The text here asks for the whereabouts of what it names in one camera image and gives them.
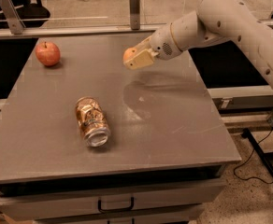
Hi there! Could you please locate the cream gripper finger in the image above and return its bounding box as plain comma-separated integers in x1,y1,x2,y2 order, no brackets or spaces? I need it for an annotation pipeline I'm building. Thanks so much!
123,49,158,70
135,36,151,51

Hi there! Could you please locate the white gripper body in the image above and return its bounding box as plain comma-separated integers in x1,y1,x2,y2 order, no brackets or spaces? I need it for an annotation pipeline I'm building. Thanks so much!
150,23,182,60

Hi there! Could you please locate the orange fruit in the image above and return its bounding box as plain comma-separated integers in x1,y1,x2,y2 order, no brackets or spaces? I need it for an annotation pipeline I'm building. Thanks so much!
122,48,137,62

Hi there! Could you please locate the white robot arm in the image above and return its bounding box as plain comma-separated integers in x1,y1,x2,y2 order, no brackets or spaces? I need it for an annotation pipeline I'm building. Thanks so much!
123,0,273,90

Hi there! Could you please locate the crushed orange soda can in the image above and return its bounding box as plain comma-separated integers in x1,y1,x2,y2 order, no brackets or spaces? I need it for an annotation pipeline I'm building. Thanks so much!
75,97,110,147

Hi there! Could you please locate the red apple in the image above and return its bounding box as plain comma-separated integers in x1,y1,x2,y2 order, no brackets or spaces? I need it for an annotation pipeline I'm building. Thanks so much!
35,42,61,67

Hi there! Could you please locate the black office chair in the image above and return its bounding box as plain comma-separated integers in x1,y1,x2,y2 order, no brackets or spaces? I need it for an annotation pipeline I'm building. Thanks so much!
0,0,51,29

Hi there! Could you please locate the black stand leg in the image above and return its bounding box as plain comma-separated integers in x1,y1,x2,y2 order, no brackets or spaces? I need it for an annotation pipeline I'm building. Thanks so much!
241,128,273,178

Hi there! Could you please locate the lower grey drawer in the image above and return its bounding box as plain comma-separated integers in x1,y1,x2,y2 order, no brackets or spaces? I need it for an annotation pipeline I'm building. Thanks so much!
34,204,204,224

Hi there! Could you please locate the middle metal bracket post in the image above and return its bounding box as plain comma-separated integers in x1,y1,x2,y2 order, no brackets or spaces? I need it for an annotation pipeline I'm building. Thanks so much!
129,0,140,30

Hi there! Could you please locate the metal bracket post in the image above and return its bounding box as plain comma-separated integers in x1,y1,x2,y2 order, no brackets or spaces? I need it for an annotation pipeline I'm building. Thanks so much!
0,0,25,35
129,0,140,30

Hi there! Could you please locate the grey horizontal rail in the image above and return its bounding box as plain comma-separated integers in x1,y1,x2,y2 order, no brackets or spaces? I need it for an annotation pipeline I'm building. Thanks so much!
0,19,273,41

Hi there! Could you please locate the black cable on floor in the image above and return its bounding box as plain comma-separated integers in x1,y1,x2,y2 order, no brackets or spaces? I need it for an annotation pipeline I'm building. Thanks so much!
233,105,273,185

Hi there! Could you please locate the left metal bracket post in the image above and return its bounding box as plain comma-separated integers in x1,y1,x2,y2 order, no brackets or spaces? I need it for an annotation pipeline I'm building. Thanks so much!
0,0,25,35

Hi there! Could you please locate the black drawer handle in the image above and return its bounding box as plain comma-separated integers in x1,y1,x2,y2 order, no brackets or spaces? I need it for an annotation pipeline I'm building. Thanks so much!
97,197,135,214

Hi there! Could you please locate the grey drawer with black handle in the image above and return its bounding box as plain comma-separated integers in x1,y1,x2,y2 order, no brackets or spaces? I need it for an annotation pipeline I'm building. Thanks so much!
0,178,225,220

